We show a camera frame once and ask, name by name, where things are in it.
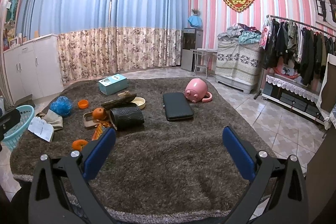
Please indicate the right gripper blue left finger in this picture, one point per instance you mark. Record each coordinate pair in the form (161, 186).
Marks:
(96, 152)

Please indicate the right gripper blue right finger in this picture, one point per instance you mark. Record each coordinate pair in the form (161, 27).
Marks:
(242, 153)

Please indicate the orange snack bag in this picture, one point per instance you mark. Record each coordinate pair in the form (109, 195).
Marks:
(101, 127)

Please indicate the black cylinder cup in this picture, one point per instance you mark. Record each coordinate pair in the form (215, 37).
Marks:
(126, 118)

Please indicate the beige cloth bag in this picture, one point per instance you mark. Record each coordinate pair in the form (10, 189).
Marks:
(52, 118)

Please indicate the light blue plastic basket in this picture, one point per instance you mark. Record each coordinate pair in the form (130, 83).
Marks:
(14, 124)

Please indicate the orange fruit near gripper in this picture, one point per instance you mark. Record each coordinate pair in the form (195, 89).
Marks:
(79, 144)

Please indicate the brown tray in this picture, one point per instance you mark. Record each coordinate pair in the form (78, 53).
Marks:
(89, 121)

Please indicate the orange fruit on tray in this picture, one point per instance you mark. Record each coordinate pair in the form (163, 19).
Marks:
(99, 113)

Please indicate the small orange bowl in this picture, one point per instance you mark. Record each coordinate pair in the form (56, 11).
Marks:
(83, 104)

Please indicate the blue plastic bag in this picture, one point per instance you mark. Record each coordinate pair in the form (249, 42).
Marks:
(62, 106)

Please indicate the white paper booklet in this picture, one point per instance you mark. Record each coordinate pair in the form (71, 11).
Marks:
(41, 129)

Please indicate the crumpled dark wrapper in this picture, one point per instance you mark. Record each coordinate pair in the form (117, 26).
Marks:
(122, 99)

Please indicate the cream round bowl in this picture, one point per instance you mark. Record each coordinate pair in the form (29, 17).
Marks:
(140, 102)

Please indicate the teal cardboard box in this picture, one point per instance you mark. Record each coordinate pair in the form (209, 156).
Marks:
(113, 84)

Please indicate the pink pig cup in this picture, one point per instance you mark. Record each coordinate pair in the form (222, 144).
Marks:
(197, 91)

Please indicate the black flat case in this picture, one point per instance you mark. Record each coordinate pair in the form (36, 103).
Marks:
(177, 107)

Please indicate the low shelf lace cover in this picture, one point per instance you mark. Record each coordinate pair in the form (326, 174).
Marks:
(294, 97)

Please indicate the patterned covered chest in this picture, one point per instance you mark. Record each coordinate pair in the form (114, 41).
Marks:
(238, 65)

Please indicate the folding metal table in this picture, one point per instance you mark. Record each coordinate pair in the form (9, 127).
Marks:
(202, 58)

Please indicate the white cabinet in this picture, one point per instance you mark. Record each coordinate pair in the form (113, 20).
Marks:
(33, 68)

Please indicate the pile of clothes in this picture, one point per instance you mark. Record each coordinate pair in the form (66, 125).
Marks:
(242, 33)

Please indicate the clothes rack with clothes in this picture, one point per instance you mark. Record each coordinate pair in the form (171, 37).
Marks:
(283, 37)

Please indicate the water dispenser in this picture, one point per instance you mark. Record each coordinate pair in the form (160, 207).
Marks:
(192, 40)

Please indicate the blue covered plant pot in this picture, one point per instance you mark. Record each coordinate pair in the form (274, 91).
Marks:
(195, 20)

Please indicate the blue floral curtain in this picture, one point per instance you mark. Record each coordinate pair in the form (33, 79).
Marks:
(100, 37)

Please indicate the framed black white poster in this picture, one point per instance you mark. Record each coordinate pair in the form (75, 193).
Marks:
(325, 10)

